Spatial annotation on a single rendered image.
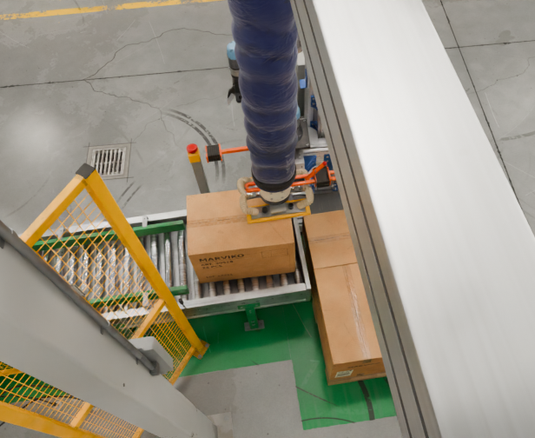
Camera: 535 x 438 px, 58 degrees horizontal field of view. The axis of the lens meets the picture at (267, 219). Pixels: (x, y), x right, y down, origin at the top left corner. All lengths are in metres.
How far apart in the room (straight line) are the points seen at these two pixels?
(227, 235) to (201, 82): 2.45
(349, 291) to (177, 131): 2.31
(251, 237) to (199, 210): 0.36
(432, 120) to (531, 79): 4.86
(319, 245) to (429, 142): 2.78
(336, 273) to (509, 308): 2.75
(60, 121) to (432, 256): 4.79
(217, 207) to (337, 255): 0.83
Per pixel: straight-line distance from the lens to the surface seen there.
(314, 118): 3.14
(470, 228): 0.35
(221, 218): 2.81
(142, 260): 2.17
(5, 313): 0.95
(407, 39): 0.47
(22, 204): 4.58
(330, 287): 3.03
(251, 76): 1.85
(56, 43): 5.87
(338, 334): 2.93
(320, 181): 2.53
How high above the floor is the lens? 3.34
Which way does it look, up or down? 59 degrees down
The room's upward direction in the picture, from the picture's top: 6 degrees counter-clockwise
